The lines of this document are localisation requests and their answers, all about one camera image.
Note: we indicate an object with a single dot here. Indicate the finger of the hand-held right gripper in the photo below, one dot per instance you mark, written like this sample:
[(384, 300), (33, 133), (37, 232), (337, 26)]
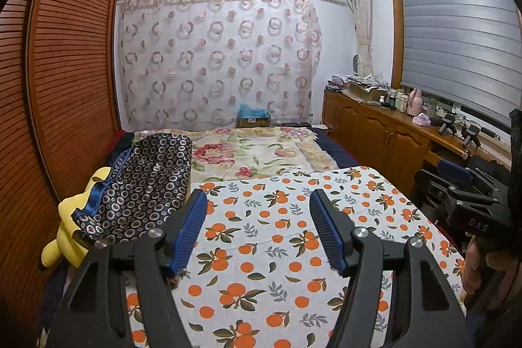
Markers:
[(452, 170), (432, 187)]

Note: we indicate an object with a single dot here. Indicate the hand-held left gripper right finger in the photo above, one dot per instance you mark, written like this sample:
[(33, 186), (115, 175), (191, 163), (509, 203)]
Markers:
[(328, 232)]

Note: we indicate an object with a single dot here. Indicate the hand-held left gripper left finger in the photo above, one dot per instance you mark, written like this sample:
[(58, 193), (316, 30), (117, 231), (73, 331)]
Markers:
[(189, 234)]

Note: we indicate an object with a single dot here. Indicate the navy patterned satin pajama top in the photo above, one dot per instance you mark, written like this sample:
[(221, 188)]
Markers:
[(142, 185)]

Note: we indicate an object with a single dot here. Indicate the person's right hand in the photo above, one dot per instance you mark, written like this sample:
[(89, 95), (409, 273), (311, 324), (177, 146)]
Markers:
[(481, 270)]

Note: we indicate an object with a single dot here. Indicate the black desk gadget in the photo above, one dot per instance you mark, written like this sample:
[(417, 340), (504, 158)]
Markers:
[(472, 138), (447, 124)]

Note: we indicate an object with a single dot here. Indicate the pink tissue pack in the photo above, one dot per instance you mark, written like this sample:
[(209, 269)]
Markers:
[(421, 120)]

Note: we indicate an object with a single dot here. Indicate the orange fruit print sheet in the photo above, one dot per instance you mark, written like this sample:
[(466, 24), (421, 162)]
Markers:
[(265, 250)]

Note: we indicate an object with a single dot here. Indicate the wooden sideboard cabinet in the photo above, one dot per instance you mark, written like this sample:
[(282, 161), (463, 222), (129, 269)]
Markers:
[(379, 136)]

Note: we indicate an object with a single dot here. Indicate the pink bottle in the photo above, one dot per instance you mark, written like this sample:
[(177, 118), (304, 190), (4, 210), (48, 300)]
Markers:
[(415, 102)]

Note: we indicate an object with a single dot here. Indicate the navy blue blanket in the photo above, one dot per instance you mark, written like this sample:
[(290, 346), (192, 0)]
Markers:
[(338, 152)]

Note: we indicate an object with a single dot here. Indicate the group of white bottles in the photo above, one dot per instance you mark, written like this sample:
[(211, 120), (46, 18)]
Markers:
[(397, 101)]

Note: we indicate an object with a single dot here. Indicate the person's dark clothing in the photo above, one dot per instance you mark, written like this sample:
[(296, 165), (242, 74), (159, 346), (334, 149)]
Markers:
[(497, 319)]

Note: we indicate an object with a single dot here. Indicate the floral blanket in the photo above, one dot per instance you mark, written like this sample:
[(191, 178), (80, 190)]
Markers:
[(253, 152)]

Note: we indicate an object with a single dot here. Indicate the red bedsheet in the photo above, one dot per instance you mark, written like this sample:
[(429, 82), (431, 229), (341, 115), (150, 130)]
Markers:
[(118, 146)]

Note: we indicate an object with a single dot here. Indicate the clutter pile on cabinet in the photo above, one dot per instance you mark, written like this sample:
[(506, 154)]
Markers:
[(367, 89)]

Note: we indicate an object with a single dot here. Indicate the yellow plush toy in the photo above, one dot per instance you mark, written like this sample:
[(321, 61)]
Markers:
[(67, 225)]

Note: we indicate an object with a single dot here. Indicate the cardboard box with blue cloth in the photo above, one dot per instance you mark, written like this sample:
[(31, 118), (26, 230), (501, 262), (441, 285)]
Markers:
[(253, 117)]

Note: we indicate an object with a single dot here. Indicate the grey window blind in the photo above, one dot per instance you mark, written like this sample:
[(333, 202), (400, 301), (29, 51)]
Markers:
[(456, 34)]

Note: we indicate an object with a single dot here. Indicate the white round object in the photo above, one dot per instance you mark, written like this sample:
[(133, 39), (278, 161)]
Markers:
[(355, 66)]

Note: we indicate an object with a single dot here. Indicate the sheer circle patterned curtain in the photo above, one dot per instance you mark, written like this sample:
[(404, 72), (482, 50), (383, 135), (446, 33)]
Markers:
[(220, 62)]

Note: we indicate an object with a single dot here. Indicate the beige tied window curtain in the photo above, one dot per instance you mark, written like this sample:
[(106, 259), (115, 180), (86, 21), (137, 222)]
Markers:
[(363, 17)]

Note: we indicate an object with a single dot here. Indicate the wooden slatted wardrobe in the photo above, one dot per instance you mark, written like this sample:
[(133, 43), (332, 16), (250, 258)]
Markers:
[(61, 87)]

